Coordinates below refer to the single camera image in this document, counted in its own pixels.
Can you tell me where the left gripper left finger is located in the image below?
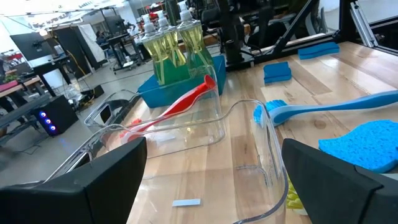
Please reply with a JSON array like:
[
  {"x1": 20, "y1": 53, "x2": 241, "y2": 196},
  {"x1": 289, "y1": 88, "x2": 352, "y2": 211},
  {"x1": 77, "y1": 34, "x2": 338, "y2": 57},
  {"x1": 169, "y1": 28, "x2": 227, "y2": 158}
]
[{"x1": 0, "y1": 136, "x2": 149, "y2": 224}]

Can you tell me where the black monitor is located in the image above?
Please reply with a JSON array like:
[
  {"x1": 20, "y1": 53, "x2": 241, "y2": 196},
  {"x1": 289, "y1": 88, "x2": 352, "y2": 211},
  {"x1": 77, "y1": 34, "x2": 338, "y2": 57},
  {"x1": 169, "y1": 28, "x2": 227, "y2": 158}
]
[{"x1": 9, "y1": 32, "x2": 54, "y2": 62}]

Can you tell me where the red dish brush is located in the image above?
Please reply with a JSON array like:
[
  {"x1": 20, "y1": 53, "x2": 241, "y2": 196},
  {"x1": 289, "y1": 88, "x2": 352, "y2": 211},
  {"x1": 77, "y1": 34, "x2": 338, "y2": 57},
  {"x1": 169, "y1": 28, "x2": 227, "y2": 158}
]
[{"x1": 119, "y1": 74, "x2": 217, "y2": 142}]

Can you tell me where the blue two-layer sponge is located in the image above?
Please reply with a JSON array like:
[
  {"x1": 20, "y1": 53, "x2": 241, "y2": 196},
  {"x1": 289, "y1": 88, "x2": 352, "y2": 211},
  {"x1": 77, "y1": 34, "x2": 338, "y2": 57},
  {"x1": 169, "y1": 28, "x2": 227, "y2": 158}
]
[
  {"x1": 297, "y1": 42, "x2": 340, "y2": 60},
  {"x1": 263, "y1": 61, "x2": 292, "y2": 84},
  {"x1": 318, "y1": 119, "x2": 398, "y2": 174}
]

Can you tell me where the person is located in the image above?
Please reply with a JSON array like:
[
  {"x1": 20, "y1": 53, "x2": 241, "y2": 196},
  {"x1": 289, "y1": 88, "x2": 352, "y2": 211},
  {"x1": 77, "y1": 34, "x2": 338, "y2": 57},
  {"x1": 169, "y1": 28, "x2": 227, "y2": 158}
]
[{"x1": 95, "y1": 30, "x2": 109, "y2": 45}]

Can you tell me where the black box with blue lights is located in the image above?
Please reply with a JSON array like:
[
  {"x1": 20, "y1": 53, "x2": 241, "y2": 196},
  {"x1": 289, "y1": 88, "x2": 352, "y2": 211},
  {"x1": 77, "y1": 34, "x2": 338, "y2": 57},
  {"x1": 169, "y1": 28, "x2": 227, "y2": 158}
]
[{"x1": 30, "y1": 95, "x2": 79, "y2": 137}]

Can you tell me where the blue dish brush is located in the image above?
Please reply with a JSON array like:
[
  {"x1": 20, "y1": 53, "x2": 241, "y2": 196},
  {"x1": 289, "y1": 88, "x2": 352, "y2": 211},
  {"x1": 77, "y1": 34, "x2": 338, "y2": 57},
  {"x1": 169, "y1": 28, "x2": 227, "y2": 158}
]
[{"x1": 253, "y1": 90, "x2": 398, "y2": 127}]

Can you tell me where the clear yellow-green soap bottle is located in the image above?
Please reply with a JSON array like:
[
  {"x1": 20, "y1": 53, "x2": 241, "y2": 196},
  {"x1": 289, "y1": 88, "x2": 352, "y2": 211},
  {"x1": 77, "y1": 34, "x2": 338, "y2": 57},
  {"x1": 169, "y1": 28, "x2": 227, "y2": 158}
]
[
  {"x1": 176, "y1": 1, "x2": 214, "y2": 77},
  {"x1": 141, "y1": 14, "x2": 166, "y2": 85},
  {"x1": 155, "y1": 10, "x2": 187, "y2": 68}
]

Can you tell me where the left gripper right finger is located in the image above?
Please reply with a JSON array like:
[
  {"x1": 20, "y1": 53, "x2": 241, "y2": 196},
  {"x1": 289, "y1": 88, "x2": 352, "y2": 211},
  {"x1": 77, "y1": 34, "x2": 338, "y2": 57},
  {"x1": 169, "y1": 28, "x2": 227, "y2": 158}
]
[{"x1": 281, "y1": 138, "x2": 398, "y2": 224}]

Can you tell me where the clear plastic bin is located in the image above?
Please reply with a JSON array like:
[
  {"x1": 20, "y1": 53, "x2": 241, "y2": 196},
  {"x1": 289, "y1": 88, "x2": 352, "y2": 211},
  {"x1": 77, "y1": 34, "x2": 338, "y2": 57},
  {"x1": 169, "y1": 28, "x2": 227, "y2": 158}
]
[
  {"x1": 83, "y1": 65, "x2": 226, "y2": 159},
  {"x1": 46, "y1": 98, "x2": 289, "y2": 224}
]

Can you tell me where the teal plastic tray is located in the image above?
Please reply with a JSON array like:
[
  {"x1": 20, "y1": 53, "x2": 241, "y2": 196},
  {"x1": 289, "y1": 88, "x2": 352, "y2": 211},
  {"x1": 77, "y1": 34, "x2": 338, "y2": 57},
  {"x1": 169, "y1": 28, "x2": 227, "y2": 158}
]
[{"x1": 137, "y1": 55, "x2": 227, "y2": 109}]

